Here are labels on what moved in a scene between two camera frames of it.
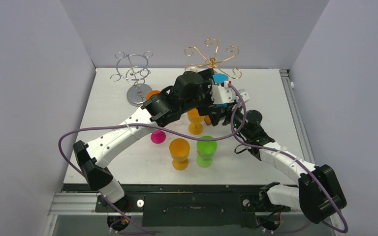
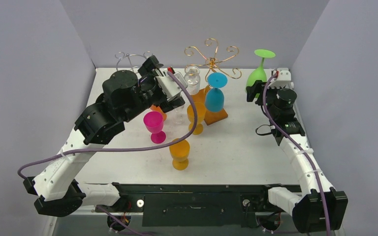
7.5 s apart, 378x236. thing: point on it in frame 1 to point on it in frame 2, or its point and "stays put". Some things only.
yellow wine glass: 196,127 stays put
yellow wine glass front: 179,149 stays put
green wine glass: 205,150 to 259,74
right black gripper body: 229,117 to 255,92
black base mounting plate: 190,205 stays put
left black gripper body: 207,106 to 150,87
